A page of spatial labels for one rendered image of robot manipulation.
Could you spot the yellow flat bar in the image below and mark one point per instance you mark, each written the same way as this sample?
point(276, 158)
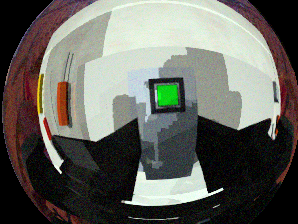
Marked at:
point(40, 94)

